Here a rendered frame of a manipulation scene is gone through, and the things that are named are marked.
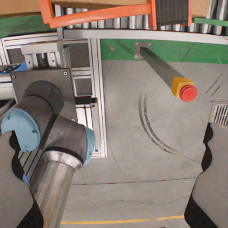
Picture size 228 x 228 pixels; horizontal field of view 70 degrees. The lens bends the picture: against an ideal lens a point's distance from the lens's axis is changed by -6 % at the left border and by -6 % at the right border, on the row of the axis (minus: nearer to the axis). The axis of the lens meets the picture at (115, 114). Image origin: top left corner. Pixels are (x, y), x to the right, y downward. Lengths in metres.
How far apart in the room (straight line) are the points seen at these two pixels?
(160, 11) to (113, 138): 1.77
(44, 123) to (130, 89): 1.35
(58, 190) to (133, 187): 2.32
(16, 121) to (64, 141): 0.13
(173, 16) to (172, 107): 1.60
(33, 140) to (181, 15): 0.46
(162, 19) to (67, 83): 0.39
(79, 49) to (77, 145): 1.06
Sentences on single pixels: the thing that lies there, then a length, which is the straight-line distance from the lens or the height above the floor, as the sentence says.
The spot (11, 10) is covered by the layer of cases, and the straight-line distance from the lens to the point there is 1.22.
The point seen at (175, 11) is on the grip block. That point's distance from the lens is 0.41.
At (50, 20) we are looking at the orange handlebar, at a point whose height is 1.23.
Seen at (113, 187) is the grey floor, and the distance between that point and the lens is 2.69.
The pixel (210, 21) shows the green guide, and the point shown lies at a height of 0.64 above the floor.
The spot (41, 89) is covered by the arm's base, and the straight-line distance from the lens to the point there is 0.61.
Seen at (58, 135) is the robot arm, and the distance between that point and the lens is 0.49.
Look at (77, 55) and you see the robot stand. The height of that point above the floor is 0.21.
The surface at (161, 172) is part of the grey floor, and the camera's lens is 2.56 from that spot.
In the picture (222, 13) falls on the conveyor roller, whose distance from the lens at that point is 1.27.
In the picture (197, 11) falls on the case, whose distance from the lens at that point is 0.75.
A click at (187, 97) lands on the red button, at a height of 1.04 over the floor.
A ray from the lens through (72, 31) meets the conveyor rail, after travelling 1.05.
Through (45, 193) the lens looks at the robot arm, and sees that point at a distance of 0.45.
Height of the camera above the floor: 1.63
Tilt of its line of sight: 61 degrees down
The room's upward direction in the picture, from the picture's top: 176 degrees clockwise
